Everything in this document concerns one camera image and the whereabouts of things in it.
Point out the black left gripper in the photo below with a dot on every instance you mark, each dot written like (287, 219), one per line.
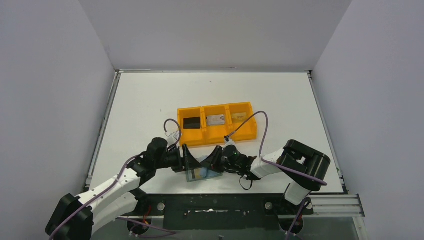
(180, 159)

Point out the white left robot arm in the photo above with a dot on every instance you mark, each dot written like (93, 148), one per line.
(77, 217)

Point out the green card holder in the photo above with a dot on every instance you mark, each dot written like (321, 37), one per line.
(206, 174)

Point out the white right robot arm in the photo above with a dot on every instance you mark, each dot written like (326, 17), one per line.
(305, 166)

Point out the gold card with stripe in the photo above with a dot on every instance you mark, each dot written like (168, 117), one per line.
(239, 117)

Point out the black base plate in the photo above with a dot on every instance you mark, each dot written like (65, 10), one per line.
(180, 212)

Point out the yellow three-compartment bin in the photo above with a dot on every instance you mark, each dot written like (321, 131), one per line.
(210, 135)

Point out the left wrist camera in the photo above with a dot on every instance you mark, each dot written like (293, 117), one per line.
(172, 138)

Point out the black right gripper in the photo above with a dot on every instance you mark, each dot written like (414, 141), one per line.
(221, 159)

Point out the silver VIP card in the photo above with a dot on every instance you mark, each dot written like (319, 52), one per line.
(215, 120)

